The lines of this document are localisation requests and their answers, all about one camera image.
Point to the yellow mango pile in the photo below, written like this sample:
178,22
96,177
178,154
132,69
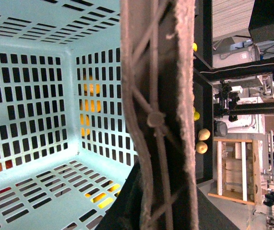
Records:
89,104

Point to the wooden crate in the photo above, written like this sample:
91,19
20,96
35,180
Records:
239,170

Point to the light blue plastic basket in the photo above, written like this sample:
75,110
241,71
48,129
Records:
50,177

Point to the black metal shelf frame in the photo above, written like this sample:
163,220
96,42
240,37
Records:
261,28

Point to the yellow pear upper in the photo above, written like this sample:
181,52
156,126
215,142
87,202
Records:
204,134

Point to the yellow pear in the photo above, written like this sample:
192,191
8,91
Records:
204,134
201,147

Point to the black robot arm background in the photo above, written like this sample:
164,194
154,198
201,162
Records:
227,102

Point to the yellow pear lower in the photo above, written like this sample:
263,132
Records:
201,147

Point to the yellow lemon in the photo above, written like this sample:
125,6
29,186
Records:
196,116

